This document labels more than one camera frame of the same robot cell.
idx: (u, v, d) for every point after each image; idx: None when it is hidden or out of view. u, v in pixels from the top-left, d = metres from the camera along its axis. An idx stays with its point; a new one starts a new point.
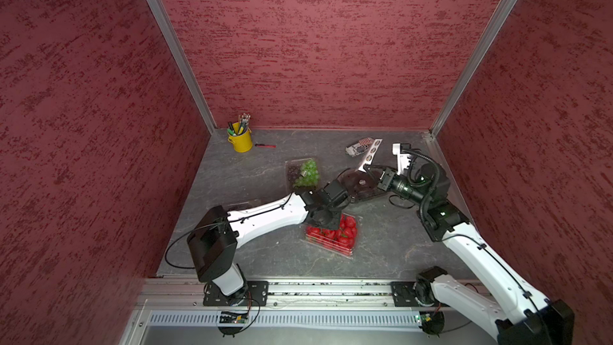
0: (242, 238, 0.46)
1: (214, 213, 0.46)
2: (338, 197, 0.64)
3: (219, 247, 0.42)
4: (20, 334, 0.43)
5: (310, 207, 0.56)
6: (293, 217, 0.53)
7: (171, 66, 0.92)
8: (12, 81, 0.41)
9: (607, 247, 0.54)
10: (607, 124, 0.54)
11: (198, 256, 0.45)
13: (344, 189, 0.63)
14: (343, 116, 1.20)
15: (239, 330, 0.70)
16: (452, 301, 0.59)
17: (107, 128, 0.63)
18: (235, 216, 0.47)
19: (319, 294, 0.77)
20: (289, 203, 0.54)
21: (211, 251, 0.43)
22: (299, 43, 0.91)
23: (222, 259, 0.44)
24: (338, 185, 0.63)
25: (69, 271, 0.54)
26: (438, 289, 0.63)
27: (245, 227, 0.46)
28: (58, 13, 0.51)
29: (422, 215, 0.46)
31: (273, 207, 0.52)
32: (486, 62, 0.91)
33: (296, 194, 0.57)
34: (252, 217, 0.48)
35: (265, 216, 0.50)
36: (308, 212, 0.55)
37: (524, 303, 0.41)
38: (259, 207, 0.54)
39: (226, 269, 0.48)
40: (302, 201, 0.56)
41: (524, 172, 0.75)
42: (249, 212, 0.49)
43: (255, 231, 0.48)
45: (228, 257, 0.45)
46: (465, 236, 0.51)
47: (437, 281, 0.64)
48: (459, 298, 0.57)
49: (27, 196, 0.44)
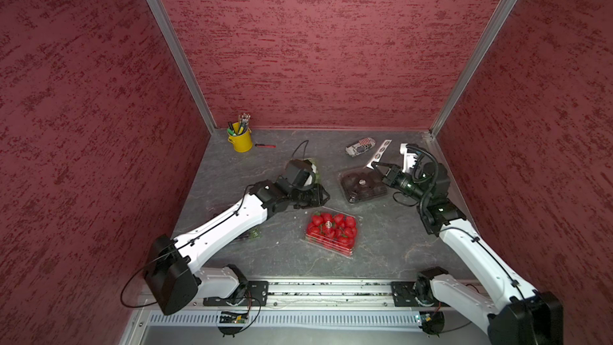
0: (195, 262, 0.43)
1: (158, 245, 0.42)
2: (298, 178, 0.59)
3: (171, 279, 0.39)
4: (20, 334, 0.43)
5: (267, 203, 0.53)
6: (249, 220, 0.50)
7: (171, 66, 0.92)
8: (12, 81, 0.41)
9: (607, 247, 0.54)
10: (607, 124, 0.54)
11: (156, 294, 0.42)
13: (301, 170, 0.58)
14: (343, 116, 1.20)
15: (239, 330, 0.70)
16: (450, 299, 0.59)
17: (107, 128, 0.63)
18: (182, 239, 0.44)
19: (319, 294, 0.77)
20: (243, 207, 0.51)
21: (165, 284, 0.40)
22: (299, 43, 0.91)
23: (180, 287, 0.41)
24: (294, 169, 0.58)
25: (69, 271, 0.54)
26: (437, 287, 0.63)
27: (197, 247, 0.43)
28: (58, 13, 0.51)
29: (421, 209, 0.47)
31: (227, 216, 0.49)
32: (486, 62, 0.91)
33: (251, 194, 0.54)
34: (203, 235, 0.45)
35: (218, 231, 0.46)
36: (265, 208, 0.52)
37: (510, 291, 0.42)
38: (208, 223, 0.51)
39: (191, 294, 0.45)
40: (258, 200, 0.53)
41: (524, 172, 0.75)
42: (199, 231, 0.46)
43: (211, 249, 0.45)
45: (189, 283, 0.42)
46: (457, 226, 0.54)
47: (436, 279, 0.65)
48: (456, 295, 0.56)
49: (26, 196, 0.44)
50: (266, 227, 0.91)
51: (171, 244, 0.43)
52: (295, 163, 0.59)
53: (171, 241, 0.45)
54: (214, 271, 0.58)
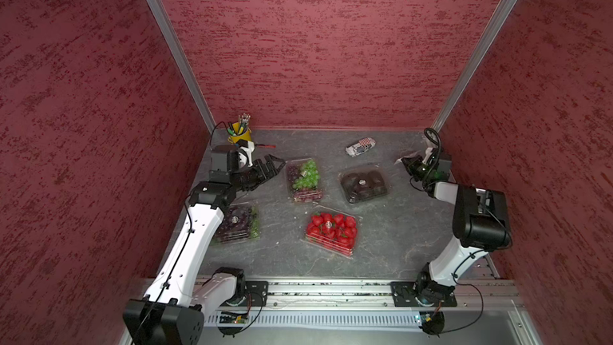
0: (183, 297, 0.41)
1: (128, 313, 0.37)
2: (230, 163, 0.57)
3: (170, 327, 0.36)
4: (20, 334, 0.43)
5: (215, 202, 0.50)
6: (209, 228, 0.48)
7: (171, 66, 0.92)
8: (12, 82, 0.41)
9: (607, 247, 0.54)
10: (607, 124, 0.54)
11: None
13: (227, 154, 0.56)
14: (343, 116, 1.20)
15: (239, 330, 0.70)
16: (441, 265, 0.62)
17: (107, 128, 0.63)
18: (154, 290, 0.39)
19: (319, 294, 0.77)
20: (195, 220, 0.47)
21: (167, 335, 0.37)
22: (299, 43, 0.91)
23: (184, 325, 0.39)
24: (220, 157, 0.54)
25: (69, 271, 0.54)
26: (434, 265, 0.66)
27: (175, 285, 0.40)
28: (59, 13, 0.51)
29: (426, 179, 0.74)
31: (184, 239, 0.45)
32: (486, 62, 0.91)
33: (191, 207, 0.49)
34: (173, 270, 0.41)
35: (184, 258, 0.43)
36: (214, 207, 0.49)
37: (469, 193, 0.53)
38: (169, 258, 0.43)
39: (199, 321, 0.44)
40: (203, 206, 0.49)
41: (524, 172, 0.75)
42: (167, 269, 0.41)
43: (190, 276, 0.43)
45: (191, 314, 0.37)
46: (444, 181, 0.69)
47: (433, 263, 0.67)
48: (447, 250, 0.60)
49: (26, 196, 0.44)
50: (266, 228, 0.91)
51: (144, 303, 0.38)
52: (219, 151, 0.55)
53: (141, 300, 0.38)
54: (204, 288, 0.56)
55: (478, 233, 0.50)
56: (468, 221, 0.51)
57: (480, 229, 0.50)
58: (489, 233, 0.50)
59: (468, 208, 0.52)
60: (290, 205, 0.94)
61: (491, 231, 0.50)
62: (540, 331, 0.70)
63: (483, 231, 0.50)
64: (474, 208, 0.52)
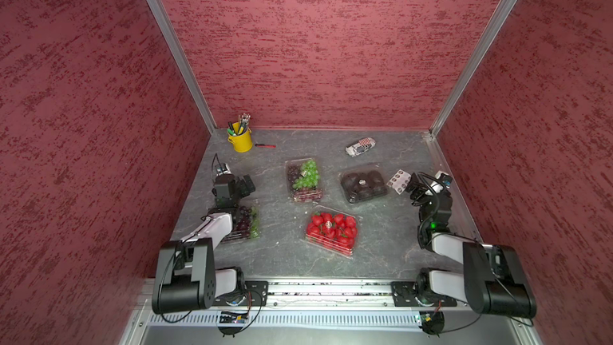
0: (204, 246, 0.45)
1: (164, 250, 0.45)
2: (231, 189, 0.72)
3: (199, 256, 0.44)
4: (20, 334, 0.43)
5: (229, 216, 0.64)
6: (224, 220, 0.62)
7: (171, 66, 0.92)
8: (12, 81, 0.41)
9: (606, 247, 0.54)
10: (607, 124, 0.54)
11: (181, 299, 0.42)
13: (227, 183, 0.70)
14: (343, 116, 1.20)
15: (239, 330, 0.70)
16: (444, 287, 0.59)
17: (106, 128, 0.62)
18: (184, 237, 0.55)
19: (319, 294, 0.77)
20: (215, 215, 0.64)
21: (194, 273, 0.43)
22: (299, 43, 0.91)
23: (208, 263, 0.46)
24: (223, 187, 0.69)
25: (69, 271, 0.54)
26: (434, 276, 0.64)
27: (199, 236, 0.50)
28: (58, 13, 0.51)
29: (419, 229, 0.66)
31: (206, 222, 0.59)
32: (486, 62, 0.91)
33: None
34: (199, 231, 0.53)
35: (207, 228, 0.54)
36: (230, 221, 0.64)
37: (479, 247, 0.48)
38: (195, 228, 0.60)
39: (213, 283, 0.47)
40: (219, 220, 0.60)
41: (524, 172, 0.75)
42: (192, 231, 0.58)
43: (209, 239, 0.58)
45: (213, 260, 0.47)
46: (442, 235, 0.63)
47: (434, 271, 0.65)
48: (453, 277, 0.56)
49: (26, 196, 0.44)
50: (266, 228, 0.91)
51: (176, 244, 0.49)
52: (219, 181, 0.70)
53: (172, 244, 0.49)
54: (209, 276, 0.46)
55: (496, 304, 0.42)
56: (484, 290, 0.43)
57: (499, 299, 0.42)
58: (509, 306, 0.42)
59: (482, 275, 0.45)
60: (290, 205, 0.94)
61: (506, 304, 0.42)
62: (540, 331, 0.70)
63: (503, 305, 0.42)
64: (488, 275, 0.44)
